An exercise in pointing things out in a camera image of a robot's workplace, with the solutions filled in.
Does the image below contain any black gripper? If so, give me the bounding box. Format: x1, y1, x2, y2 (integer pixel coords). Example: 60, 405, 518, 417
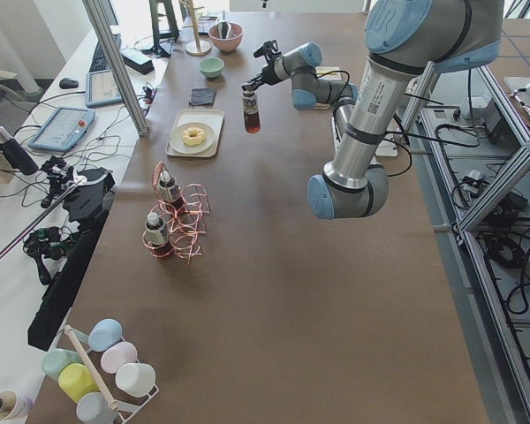
242, 40, 279, 92

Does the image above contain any tea bottle with white cap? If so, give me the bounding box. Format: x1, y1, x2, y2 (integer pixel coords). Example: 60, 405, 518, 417
242, 91, 261, 134

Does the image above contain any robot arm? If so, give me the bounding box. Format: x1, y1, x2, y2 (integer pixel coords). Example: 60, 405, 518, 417
307, 1, 504, 219
241, 40, 412, 150

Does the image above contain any beige tray with bunny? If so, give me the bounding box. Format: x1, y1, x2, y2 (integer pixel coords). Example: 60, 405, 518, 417
165, 109, 223, 158

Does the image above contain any tea bottle in rack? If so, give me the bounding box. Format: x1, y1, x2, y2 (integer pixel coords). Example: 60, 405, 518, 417
155, 170, 186, 216
143, 212, 173, 260

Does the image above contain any green bowl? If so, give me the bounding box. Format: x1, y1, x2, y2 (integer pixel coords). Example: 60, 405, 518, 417
198, 57, 225, 79

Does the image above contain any pink bowl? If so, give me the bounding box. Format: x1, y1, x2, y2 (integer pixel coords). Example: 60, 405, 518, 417
208, 22, 243, 53

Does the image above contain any grey folded cloth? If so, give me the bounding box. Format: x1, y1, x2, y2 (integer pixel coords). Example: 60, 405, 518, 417
189, 87, 216, 106

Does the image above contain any wooden stand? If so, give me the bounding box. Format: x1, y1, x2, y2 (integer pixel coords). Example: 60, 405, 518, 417
179, 0, 212, 57

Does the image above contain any steel scoop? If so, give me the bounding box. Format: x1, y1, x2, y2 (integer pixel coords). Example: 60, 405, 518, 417
216, 20, 237, 40

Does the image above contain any yellow glazed donut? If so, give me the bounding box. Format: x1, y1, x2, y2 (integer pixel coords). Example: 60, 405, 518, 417
181, 126, 207, 147

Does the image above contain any white plate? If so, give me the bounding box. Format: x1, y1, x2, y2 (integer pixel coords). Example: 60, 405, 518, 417
170, 123, 216, 155

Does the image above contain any blue teach pendant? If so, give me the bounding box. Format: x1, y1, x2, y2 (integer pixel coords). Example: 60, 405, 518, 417
28, 107, 95, 153
85, 70, 123, 108

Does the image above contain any black keyboard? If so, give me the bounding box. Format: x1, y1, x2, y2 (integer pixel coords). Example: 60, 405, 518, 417
88, 42, 110, 73

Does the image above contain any black mouse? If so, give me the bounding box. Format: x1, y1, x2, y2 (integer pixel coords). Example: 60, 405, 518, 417
58, 78, 80, 89

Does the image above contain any blue cup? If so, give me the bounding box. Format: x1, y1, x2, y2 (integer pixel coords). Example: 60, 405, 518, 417
88, 318, 123, 352

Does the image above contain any pink cup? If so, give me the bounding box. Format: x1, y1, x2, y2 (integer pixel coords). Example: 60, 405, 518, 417
101, 341, 138, 374

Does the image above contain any white cup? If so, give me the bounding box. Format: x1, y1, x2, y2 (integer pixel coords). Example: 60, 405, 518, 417
115, 362, 156, 398

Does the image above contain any green cup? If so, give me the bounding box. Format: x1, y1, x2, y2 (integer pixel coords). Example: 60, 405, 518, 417
41, 348, 82, 381

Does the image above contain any yellow cup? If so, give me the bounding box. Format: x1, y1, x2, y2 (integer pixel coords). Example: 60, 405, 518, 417
57, 363, 99, 404

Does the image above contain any grey cup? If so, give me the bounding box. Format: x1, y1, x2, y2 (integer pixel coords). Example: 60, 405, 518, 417
76, 392, 117, 424

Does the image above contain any paper cup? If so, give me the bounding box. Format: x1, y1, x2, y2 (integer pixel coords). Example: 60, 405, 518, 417
0, 390, 33, 421

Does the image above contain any copper wire bottle rack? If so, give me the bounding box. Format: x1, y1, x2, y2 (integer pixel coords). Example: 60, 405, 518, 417
142, 163, 211, 263

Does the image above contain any aluminium frame post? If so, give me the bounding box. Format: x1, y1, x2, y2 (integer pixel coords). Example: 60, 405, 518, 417
82, 0, 148, 136

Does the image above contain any white wire cup rack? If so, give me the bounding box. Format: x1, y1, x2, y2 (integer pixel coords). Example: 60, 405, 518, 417
58, 319, 160, 423

